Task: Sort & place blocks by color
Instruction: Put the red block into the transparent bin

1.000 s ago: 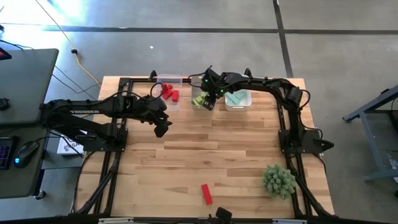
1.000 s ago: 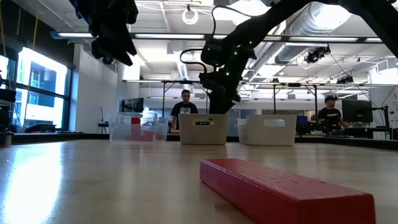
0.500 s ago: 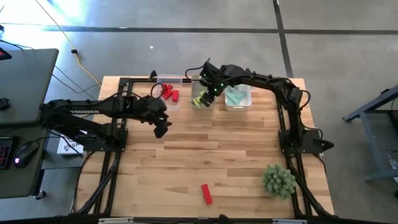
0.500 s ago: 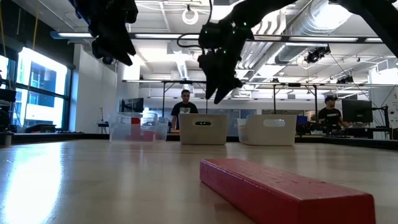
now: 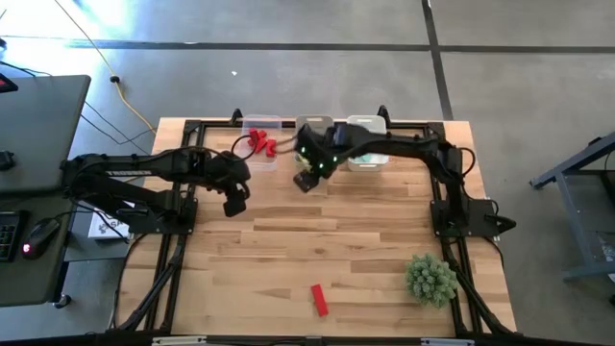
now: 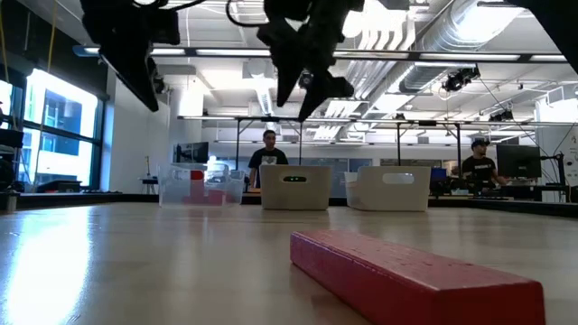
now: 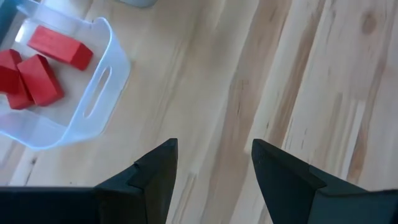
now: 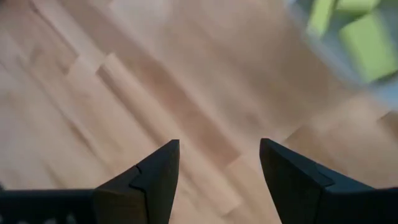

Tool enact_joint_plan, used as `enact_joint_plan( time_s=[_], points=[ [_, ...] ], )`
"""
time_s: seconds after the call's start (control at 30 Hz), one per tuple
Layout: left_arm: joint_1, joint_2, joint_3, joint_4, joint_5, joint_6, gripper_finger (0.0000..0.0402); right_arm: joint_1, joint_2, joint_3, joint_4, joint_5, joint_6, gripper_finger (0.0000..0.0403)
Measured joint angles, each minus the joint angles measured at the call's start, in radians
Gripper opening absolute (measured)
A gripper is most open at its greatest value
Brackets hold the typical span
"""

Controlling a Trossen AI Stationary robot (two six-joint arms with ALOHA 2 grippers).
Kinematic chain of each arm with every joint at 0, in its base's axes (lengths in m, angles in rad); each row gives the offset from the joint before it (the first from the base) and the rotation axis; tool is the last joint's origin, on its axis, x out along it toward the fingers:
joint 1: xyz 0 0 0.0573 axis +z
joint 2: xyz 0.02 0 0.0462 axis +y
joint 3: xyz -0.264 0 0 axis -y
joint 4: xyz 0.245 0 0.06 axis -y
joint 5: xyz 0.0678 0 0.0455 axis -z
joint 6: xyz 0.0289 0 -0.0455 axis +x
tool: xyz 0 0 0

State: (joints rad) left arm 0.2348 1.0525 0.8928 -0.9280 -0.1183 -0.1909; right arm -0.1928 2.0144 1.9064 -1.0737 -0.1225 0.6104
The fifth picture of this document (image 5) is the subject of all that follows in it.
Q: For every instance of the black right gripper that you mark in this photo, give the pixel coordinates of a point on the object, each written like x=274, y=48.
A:
x=319, y=144

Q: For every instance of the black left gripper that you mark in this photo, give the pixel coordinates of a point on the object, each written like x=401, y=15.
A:
x=228, y=170

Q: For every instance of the green rectangular wooden block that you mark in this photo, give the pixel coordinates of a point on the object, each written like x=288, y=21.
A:
x=303, y=165

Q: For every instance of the red rectangular wooden block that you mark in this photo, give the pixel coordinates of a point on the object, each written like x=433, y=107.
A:
x=253, y=137
x=262, y=143

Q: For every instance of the teal wooden block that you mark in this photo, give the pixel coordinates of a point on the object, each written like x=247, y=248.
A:
x=370, y=158

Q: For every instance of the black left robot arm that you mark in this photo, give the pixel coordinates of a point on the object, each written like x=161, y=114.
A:
x=144, y=170

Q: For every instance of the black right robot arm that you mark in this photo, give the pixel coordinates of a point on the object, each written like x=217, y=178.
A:
x=408, y=144

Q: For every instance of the white plastic bin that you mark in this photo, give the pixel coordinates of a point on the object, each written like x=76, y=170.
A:
x=367, y=167

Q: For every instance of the light grey plastic bin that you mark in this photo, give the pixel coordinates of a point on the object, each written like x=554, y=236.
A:
x=327, y=118

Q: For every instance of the clear plastic bin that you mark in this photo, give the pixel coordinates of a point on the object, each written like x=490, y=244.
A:
x=269, y=122

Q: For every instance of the long red wooden block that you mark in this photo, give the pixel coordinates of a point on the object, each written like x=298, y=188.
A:
x=319, y=300

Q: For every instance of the white printed paper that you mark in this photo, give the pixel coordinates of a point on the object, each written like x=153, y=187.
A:
x=103, y=229

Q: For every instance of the potted artificial green plant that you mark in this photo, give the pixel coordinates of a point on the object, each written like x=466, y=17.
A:
x=431, y=281

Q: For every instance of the black computer mouse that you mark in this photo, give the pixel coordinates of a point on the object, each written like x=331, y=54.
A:
x=41, y=238

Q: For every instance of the dark grey desk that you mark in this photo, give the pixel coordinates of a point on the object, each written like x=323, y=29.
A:
x=29, y=283

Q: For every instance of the black keyboard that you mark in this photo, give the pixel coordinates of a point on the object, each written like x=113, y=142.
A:
x=7, y=238

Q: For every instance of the small black object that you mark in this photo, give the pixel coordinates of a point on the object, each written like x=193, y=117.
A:
x=6, y=161

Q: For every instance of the black device with red light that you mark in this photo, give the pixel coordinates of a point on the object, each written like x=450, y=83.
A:
x=6, y=85

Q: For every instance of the blue-grey metal stand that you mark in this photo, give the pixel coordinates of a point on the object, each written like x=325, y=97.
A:
x=576, y=160

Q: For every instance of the black frame clamp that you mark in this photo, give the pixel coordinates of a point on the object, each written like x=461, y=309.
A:
x=236, y=116
x=383, y=114

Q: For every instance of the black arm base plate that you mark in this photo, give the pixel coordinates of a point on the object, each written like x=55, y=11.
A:
x=144, y=223
x=480, y=223

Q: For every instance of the black aluminium table frame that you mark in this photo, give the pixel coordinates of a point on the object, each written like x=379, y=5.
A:
x=408, y=125

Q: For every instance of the white metal bracket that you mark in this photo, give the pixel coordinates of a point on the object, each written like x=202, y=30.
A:
x=178, y=341
x=447, y=342

